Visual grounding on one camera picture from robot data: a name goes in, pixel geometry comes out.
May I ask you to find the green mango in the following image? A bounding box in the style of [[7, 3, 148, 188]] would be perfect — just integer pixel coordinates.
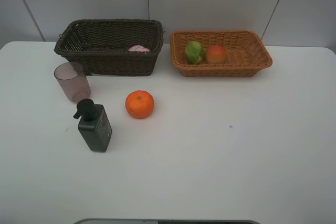
[[185, 41, 205, 65]]

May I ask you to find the pink bottle white cap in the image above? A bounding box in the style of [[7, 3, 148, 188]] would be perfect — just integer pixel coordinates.
[[128, 45, 150, 52]]

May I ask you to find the purple translucent cup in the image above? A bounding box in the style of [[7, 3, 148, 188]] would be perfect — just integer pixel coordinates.
[[54, 62, 91, 103]]

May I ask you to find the round bread bun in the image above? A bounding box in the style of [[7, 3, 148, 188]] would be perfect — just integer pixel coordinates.
[[205, 45, 226, 64]]

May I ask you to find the black pump bottle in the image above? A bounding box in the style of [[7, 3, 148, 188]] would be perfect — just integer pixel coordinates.
[[74, 99, 112, 153]]

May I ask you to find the light brown wicker basket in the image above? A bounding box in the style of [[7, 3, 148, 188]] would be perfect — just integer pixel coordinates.
[[170, 30, 272, 77]]

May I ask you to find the dark brown wicker basket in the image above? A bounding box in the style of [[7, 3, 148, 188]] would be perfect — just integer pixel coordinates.
[[54, 19, 164, 76]]

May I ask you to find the orange tangerine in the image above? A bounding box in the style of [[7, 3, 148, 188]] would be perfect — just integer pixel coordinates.
[[125, 90, 155, 119]]

